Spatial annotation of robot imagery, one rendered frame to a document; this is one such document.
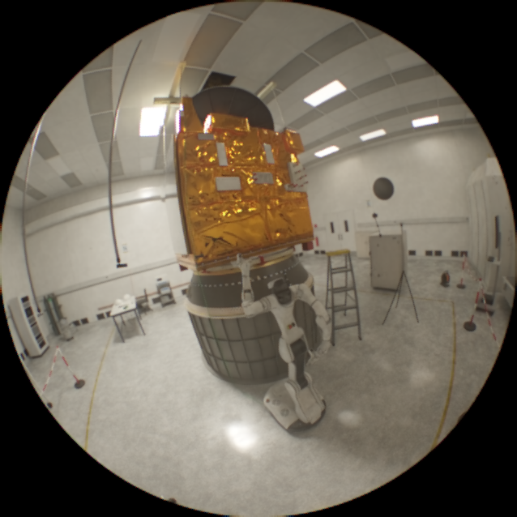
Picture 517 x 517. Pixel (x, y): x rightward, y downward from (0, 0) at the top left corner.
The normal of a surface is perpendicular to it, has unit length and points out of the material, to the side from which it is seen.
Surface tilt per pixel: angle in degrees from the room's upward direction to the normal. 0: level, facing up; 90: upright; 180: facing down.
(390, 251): 90
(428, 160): 90
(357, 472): 0
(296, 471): 0
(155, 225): 90
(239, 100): 129
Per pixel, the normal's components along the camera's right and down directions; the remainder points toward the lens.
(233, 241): 0.57, 0.00
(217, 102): -0.04, 0.72
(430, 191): -0.81, 0.23
